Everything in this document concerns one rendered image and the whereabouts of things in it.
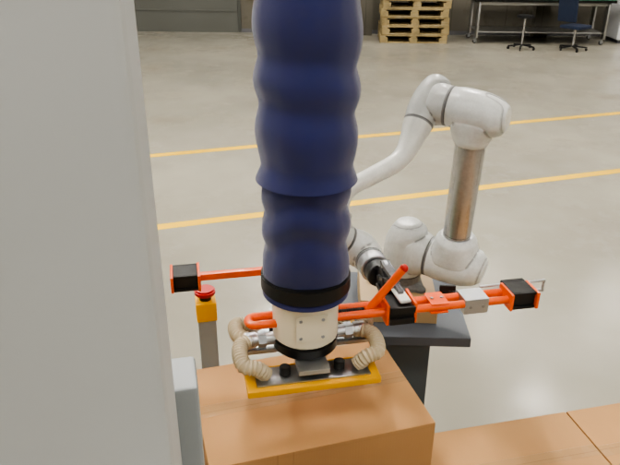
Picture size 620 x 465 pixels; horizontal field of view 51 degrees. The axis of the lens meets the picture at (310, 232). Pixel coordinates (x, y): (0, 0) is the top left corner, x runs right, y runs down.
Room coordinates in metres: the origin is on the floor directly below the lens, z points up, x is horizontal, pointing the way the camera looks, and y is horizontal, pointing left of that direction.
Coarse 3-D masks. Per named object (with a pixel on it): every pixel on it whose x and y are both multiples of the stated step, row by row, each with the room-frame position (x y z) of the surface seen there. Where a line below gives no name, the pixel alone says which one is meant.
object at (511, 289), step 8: (520, 280) 1.58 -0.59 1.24; (528, 280) 1.58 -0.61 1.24; (504, 288) 1.54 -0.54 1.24; (512, 288) 1.53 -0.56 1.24; (520, 288) 1.54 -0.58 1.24; (528, 288) 1.54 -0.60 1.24; (512, 296) 1.50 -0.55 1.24; (520, 296) 1.51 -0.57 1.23; (528, 296) 1.52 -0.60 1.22; (536, 296) 1.52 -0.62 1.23; (504, 304) 1.53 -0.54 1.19; (512, 304) 1.50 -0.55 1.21; (520, 304) 1.51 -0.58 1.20; (528, 304) 1.52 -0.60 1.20; (536, 304) 1.51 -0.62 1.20
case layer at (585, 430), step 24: (600, 408) 1.87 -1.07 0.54; (456, 432) 1.74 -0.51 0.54; (480, 432) 1.74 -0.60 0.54; (504, 432) 1.74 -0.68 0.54; (528, 432) 1.74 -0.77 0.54; (552, 432) 1.74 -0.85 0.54; (576, 432) 1.74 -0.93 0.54; (600, 432) 1.74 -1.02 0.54; (432, 456) 1.62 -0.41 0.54; (456, 456) 1.62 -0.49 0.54; (480, 456) 1.62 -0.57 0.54; (504, 456) 1.62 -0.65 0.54; (528, 456) 1.63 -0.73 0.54; (552, 456) 1.63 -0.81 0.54; (576, 456) 1.63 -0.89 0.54; (600, 456) 1.63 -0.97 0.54
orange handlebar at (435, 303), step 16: (208, 272) 1.63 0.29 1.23; (224, 272) 1.63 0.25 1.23; (240, 272) 1.64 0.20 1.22; (256, 272) 1.65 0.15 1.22; (352, 304) 1.47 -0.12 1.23; (432, 304) 1.46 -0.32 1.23; (448, 304) 1.47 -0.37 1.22; (464, 304) 1.48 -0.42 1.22; (256, 320) 1.41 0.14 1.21; (272, 320) 1.38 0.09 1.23
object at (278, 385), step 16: (272, 368) 1.34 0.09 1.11; (288, 368) 1.31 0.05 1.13; (336, 368) 1.33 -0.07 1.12; (352, 368) 1.34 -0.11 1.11; (368, 368) 1.34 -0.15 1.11; (256, 384) 1.28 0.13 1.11; (272, 384) 1.28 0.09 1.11; (288, 384) 1.28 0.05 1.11; (304, 384) 1.29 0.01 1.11; (320, 384) 1.29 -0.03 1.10; (336, 384) 1.29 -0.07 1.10; (352, 384) 1.30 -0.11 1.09
